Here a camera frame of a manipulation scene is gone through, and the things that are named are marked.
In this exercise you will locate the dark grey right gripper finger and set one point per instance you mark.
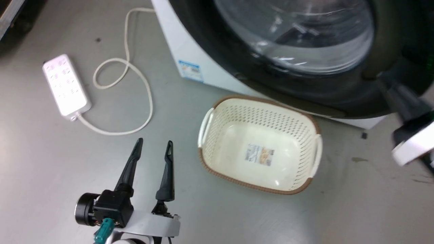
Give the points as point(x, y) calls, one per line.
point(403, 98)

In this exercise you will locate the white power strip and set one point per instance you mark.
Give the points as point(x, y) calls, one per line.
point(65, 86)

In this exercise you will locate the dark metal-edged furniture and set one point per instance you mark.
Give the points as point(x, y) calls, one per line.
point(8, 15)

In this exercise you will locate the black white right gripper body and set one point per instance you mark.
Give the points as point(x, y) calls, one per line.
point(415, 139)

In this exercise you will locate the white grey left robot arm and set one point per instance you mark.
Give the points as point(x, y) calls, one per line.
point(134, 241)

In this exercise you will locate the white washing machine body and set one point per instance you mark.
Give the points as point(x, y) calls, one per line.
point(190, 47)

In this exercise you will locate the white front-load washing machine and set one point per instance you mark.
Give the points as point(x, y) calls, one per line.
point(298, 51)

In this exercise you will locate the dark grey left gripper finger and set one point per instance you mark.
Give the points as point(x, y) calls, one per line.
point(130, 167)
point(167, 176)

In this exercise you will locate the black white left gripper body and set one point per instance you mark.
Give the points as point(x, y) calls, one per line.
point(113, 206)

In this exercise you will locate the cream plastic laundry basket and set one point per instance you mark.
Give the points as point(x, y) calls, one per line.
point(259, 144)

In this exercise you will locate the blue energy label sticker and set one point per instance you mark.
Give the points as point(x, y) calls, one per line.
point(191, 70)

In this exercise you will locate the paper product label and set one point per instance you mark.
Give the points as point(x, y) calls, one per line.
point(259, 154)

